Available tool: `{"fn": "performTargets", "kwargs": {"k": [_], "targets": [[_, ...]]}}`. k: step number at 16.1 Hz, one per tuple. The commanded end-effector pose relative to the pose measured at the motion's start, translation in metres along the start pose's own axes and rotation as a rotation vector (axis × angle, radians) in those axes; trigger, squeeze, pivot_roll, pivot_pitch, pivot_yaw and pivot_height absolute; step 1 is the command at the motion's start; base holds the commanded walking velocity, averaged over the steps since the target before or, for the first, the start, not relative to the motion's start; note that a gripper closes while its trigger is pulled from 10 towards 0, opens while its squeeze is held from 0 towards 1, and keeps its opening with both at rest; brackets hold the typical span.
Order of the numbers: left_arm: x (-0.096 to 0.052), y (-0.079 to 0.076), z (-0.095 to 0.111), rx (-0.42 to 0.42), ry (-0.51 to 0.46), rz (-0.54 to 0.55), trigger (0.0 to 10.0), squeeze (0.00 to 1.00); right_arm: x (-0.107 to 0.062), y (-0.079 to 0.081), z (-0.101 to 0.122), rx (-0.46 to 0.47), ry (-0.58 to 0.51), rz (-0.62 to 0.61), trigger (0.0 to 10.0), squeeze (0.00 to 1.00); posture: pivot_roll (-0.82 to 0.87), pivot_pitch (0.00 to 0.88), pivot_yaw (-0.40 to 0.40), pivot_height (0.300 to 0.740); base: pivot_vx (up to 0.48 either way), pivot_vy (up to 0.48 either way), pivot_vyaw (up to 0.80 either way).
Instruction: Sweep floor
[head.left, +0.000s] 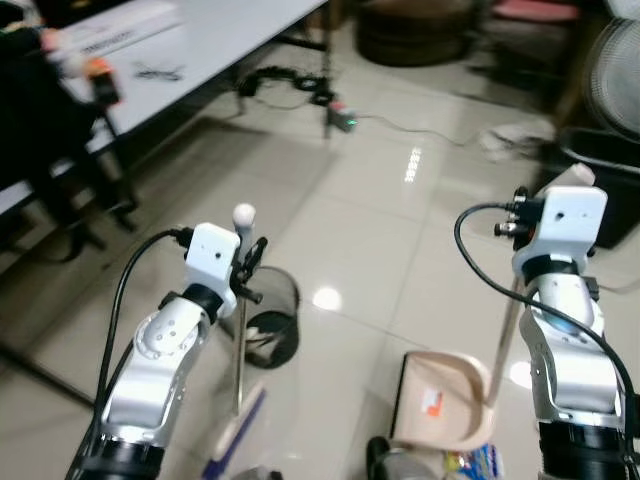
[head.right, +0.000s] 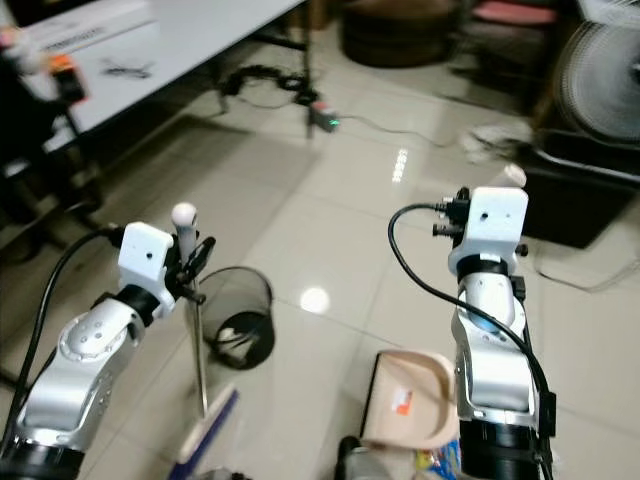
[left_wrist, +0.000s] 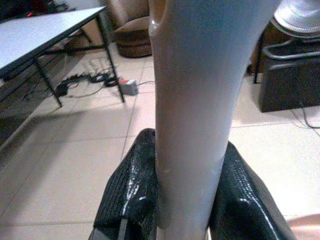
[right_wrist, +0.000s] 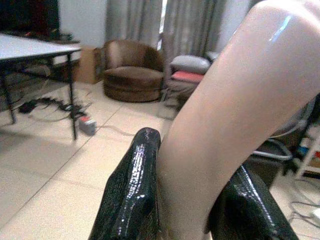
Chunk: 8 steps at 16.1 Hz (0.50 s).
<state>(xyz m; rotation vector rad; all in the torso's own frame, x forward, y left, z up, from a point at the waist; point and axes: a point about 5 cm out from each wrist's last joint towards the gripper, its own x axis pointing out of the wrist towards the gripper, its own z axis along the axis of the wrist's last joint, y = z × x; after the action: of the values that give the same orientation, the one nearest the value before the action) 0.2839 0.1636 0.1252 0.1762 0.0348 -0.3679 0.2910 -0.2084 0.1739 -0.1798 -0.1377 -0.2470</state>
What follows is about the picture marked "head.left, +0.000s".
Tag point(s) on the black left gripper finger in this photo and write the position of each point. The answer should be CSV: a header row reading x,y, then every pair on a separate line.
x,y
252,296
261,252

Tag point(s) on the broom with white knob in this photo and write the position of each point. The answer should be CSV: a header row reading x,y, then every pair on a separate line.
x,y
243,215

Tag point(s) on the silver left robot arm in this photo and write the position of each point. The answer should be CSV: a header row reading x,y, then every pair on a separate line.
x,y
150,370

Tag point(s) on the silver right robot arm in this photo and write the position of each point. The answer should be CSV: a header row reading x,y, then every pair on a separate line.
x,y
570,370

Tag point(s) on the power strip with green light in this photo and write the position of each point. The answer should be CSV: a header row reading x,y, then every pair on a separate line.
x,y
342,118

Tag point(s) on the black glasses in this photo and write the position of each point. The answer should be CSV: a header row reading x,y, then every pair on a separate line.
x,y
160,72

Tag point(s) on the white table with black legs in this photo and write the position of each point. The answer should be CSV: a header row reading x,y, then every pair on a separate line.
x,y
230,40

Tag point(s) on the orange and black handheld device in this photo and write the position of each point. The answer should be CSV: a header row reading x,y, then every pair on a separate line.
x,y
103,82

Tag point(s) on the black box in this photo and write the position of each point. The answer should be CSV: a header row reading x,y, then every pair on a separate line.
x,y
600,190

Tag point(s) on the person in black clothes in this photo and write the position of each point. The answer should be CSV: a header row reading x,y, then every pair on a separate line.
x,y
40,130

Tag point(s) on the white printed paper sheet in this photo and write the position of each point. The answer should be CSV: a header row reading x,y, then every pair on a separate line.
x,y
125,25

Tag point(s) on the brown round ottoman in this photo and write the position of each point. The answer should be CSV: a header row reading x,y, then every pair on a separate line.
x,y
415,35

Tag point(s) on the white crumpled cloth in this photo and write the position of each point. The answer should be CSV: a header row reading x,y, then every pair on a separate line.
x,y
515,140

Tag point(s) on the blue printed wrapper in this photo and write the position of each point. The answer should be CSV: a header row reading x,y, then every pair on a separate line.
x,y
475,463

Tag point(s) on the grey electric fan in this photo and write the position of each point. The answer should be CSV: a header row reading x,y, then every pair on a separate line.
x,y
615,75

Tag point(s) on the pink chair seat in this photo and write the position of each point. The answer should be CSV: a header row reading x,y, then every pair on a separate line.
x,y
535,9

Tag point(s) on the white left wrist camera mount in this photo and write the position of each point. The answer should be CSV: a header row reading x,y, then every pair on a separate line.
x,y
212,262

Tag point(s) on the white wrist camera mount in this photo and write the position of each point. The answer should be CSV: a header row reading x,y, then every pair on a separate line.
x,y
212,262
570,220

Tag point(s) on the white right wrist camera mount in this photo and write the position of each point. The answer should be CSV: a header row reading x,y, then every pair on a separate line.
x,y
570,220

